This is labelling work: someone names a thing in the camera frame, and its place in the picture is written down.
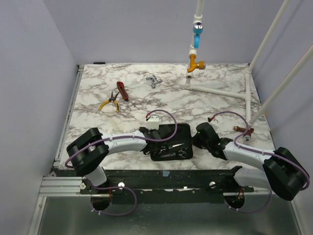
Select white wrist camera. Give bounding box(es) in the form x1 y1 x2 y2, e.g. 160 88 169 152
208 117 219 132
146 116 159 130

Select silver metal faucet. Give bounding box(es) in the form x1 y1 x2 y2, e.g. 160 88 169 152
146 75 163 89

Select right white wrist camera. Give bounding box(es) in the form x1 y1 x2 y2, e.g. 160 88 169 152
208 117 219 132

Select brown brass faucet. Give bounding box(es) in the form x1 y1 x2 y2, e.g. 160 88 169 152
233 126 254 141

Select red black utility knife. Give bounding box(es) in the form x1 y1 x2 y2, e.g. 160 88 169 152
116 81 129 101

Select silver scissors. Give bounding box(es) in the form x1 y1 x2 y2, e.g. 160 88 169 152
155 143 183 154
160 147 188 159

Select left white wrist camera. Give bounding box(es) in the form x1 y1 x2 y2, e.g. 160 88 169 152
146 116 159 130

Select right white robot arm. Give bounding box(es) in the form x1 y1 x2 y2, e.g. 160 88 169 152
193 122 310 201

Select black zip tool case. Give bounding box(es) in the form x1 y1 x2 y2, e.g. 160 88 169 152
142 123 193 161

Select yellow handled pliers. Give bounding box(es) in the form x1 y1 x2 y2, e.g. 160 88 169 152
98 90 120 113

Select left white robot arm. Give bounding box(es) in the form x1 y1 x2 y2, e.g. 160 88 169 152
65 127 171 193

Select orange faucet on pipe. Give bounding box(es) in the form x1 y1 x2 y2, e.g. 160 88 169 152
187 54 206 73

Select aluminium frame rail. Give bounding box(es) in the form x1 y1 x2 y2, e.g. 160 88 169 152
28 65 85 235

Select blue valve on pipe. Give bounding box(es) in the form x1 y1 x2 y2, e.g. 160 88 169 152
193 22 204 48

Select white PVC pipe frame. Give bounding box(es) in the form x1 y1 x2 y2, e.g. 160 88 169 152
184 0 313 127

